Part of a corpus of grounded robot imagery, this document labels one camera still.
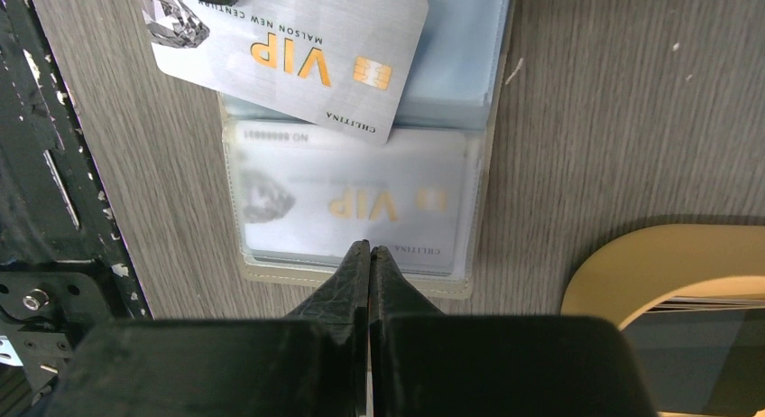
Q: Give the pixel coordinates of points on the silver VIP card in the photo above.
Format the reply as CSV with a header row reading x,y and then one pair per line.
x,y
304,194
339,64

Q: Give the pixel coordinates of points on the tan oval tray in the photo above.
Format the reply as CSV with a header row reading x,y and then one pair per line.
x,y
670,268

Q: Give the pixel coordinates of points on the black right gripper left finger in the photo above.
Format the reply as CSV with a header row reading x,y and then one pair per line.
x,y
310,362

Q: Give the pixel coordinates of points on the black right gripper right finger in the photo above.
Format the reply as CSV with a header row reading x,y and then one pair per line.
x,y
428,363

